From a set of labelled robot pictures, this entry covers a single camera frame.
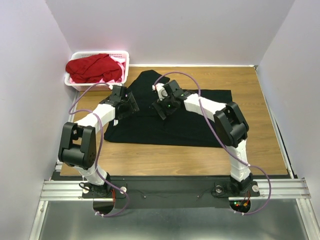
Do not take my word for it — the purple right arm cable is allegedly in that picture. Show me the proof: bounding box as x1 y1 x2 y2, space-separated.
152 71 272 216

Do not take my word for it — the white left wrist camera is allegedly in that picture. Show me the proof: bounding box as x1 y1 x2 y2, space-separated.
108 83 124 91

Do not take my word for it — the aluminium frame rail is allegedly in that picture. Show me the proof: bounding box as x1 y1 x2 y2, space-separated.
27 89 86 240

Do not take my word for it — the black t shirt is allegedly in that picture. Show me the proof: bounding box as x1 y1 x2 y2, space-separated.
104 70 220 148

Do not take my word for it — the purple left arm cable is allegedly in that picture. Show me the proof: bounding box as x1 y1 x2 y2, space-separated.
68 83 131 218

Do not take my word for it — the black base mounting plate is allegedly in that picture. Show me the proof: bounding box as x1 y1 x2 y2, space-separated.
49 175 261 210

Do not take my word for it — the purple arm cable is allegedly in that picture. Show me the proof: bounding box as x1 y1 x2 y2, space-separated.
68 83 131 218
152 71 272 216

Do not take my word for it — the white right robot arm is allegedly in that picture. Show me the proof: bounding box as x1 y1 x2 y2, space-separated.
152 80 253 195

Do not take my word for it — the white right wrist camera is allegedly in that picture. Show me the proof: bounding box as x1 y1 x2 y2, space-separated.
152 83 168 101

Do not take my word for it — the red t shirt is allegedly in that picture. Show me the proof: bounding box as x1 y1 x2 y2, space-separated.
65 53 123 83

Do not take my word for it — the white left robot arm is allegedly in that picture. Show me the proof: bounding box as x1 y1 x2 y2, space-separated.
58 85 139 198

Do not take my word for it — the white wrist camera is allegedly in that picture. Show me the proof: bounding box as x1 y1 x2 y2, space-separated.
108 83 124 91
152 83 168 101

